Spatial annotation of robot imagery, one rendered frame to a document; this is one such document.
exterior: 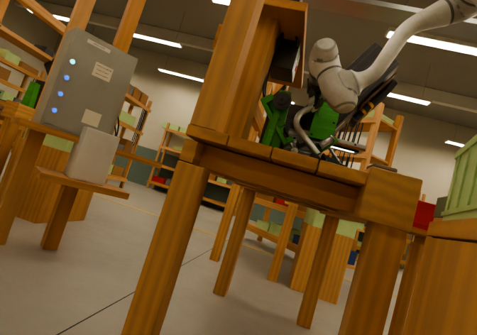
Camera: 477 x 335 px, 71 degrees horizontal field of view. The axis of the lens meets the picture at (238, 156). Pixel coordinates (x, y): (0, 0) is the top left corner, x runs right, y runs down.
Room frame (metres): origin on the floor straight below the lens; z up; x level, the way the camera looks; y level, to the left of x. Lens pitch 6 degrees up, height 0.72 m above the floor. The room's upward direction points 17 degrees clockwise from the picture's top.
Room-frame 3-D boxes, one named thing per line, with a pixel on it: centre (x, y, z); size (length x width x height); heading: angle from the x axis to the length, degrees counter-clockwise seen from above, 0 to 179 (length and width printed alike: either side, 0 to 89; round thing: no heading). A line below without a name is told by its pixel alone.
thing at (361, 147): (1.75, -0.43, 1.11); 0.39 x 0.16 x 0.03; 78
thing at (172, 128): (10.64, 1.10, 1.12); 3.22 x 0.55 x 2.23; 80
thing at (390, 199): (1.64, -0.59, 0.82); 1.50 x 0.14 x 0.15; 168
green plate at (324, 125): (1.61, -0.36, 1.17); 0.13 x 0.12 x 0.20; 168
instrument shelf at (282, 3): (1.75, -0.06, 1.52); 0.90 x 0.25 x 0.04; 168
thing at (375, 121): (5.08, -1.12, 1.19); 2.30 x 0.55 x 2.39; 30
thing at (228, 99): (1.76, -0.02, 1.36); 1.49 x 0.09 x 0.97; 168
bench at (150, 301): (1.70, -0.31, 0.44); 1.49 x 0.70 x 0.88; 168
